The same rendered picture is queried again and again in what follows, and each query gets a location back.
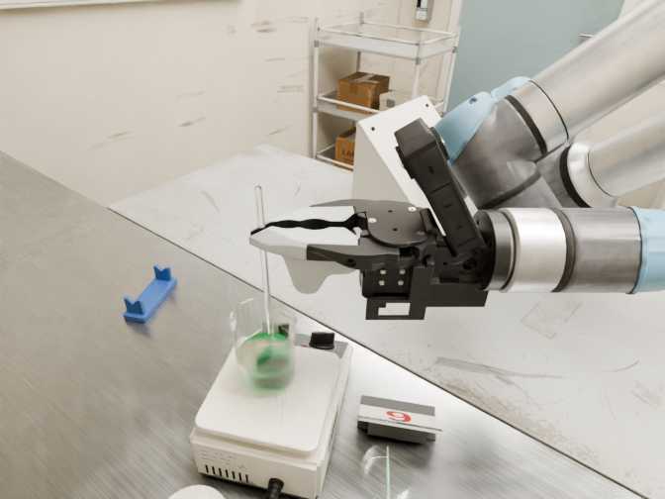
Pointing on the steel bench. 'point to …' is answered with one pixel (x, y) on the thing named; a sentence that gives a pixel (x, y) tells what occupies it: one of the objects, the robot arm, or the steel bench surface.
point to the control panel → (323, 349)
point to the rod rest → (143, 307)
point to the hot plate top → (266, 431)
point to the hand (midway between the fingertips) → (264, 229)
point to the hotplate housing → (237, 462)
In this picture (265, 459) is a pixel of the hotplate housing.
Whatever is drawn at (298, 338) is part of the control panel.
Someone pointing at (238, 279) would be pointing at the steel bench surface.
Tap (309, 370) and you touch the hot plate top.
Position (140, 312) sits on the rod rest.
